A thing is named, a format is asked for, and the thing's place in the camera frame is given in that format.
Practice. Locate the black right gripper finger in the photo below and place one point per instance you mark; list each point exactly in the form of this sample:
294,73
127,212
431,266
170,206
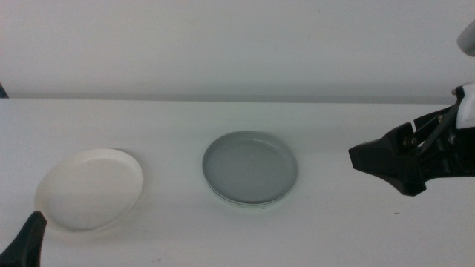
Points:
410,178
378,155

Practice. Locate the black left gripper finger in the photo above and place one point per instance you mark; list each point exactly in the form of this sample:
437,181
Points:
26,244

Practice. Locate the grey shallow bowl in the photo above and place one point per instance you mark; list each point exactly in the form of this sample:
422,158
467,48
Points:
250,167

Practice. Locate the green shallow bowl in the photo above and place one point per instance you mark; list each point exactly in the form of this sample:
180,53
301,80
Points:
252,205

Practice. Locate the white shallow bowl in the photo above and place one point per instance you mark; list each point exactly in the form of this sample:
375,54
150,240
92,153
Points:
89,189

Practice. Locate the dark object at wall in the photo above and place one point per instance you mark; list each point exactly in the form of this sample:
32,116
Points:
2,92

